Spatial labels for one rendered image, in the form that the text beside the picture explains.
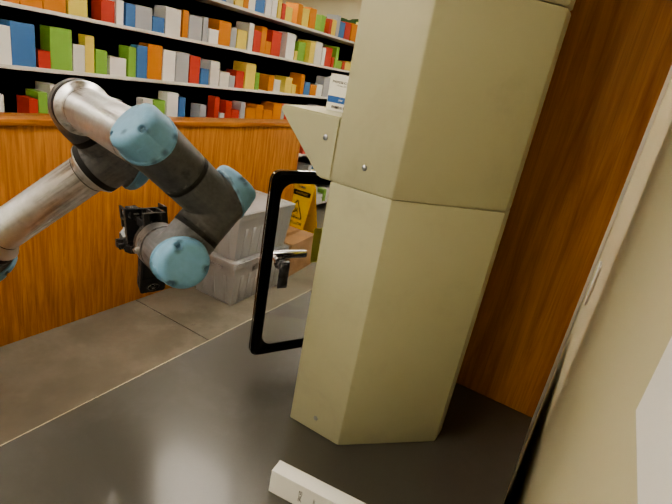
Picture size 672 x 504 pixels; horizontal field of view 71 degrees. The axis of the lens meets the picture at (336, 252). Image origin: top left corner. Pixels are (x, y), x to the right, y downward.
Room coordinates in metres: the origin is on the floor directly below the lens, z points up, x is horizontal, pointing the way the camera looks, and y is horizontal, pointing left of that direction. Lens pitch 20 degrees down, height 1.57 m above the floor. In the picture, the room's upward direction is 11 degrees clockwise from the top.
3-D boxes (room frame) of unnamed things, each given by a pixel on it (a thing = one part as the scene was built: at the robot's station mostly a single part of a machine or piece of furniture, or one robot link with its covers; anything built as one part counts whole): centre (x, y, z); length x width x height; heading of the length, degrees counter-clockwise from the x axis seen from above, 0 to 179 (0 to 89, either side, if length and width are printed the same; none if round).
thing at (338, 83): (0.87, 0.03, 1.54); 0.05 x 0.05 x 0.06; 69
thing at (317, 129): (0.92, 0.01, 1.46); 0.32 x 0.11 x 0.10; 152
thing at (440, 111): (0.83, -0.16, 1.33); 0.32 x 0.25 x 0.77; 152
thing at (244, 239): (3.14, 0.66, 0.49); 0.60 x 0.42 x 0.33; 152
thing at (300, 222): (0.94, 0.02, 1.19); 0.30 x 0.01 x 0.40; 125
